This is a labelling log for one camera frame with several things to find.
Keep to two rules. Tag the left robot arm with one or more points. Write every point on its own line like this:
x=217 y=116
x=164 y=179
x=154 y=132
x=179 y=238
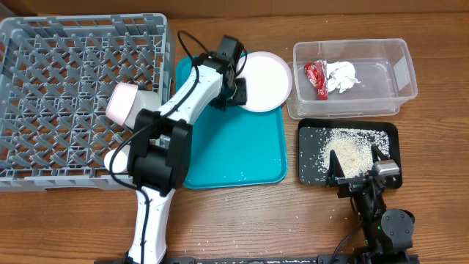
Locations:
x=160 y=147

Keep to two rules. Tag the small white pink bowl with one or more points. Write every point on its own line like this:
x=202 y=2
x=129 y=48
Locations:
x=120 y=104

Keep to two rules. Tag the grey dish rack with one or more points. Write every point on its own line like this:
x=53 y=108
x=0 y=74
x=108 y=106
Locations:
x=57 y=76

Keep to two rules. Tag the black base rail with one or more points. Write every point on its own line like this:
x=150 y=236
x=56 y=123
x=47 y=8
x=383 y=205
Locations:
x=320 y=259

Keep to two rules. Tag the red snack wrapper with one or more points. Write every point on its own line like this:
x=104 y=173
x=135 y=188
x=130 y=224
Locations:
x=315 y=73

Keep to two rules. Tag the clear plastic bin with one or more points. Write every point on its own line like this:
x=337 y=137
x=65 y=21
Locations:
x=384 y=70

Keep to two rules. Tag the large white plate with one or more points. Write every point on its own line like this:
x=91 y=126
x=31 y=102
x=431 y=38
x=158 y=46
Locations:
x=268 y=80

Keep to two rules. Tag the white napkin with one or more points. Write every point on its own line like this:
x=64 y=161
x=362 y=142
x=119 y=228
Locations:
x=340 y=76

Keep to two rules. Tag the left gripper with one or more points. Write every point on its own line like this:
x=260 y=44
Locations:
x=241 y=98

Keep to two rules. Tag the white cup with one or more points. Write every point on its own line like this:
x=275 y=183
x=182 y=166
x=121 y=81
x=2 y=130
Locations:
x=120 y=163

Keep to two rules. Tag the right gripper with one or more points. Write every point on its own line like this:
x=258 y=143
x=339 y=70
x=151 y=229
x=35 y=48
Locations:
x=355 y=183

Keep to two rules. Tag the black tray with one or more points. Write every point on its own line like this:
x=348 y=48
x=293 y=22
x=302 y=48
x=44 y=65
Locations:
x=390 y=129

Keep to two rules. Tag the pile of rice grains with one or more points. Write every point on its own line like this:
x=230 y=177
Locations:
x=351 y=146

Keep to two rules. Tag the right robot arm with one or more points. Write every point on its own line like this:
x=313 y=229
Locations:
x=388 y=232

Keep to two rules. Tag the teal serving tray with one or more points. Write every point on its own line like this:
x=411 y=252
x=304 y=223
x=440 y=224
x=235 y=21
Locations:
x=237 y=147

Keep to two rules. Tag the grey bowl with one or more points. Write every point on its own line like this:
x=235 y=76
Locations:
x=142 y=100

